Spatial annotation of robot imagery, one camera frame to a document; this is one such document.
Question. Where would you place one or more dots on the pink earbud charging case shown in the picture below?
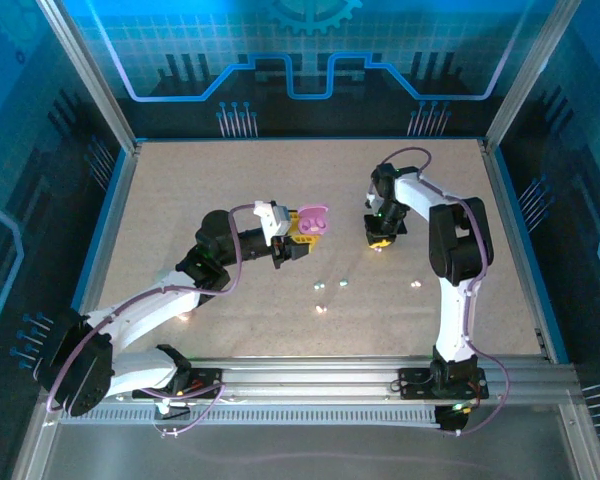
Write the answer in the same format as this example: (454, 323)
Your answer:
(185, 316)

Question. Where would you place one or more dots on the aluminium table side rail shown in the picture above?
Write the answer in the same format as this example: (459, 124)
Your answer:
(509, 210)
(118, 210)

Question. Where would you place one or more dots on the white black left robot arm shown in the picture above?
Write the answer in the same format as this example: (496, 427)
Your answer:
(145, 305)

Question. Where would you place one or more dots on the grey metal front panel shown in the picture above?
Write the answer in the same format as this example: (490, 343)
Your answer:
(300, 450)

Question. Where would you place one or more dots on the black control box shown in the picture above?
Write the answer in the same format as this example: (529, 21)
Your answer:
(450, 420)

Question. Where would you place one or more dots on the purple earbud charging case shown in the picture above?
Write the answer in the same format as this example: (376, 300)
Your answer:
(313, 221)

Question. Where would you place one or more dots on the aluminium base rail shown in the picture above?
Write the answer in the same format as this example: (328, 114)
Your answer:
(310, 380)

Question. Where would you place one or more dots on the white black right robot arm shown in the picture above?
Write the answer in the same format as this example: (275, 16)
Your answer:
(455, 320)

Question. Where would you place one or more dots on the aluminium frame post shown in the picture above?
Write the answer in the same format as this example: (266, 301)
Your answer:
(97, 85)
(529, 75)

